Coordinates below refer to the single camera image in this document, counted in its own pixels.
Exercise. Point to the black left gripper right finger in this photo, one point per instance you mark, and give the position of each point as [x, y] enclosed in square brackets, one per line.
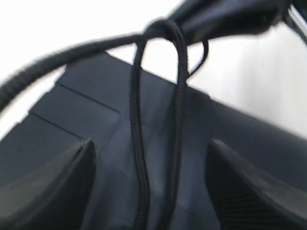
[245, 197]

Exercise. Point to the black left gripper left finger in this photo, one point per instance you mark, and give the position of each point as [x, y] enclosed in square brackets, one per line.
[55, 196]

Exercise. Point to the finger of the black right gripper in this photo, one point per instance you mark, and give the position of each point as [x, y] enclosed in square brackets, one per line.
[209, 19]

